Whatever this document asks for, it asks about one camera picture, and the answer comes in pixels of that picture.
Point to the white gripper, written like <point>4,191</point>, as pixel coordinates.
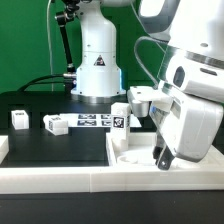
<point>190,123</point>

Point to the white square table top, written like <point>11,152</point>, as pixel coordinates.
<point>139,153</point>

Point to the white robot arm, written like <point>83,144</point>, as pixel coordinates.
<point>193,29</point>

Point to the white U-shaped obstacle fence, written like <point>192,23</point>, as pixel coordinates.
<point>105,179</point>

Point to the white sheet with tag markers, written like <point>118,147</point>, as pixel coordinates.
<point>96,120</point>

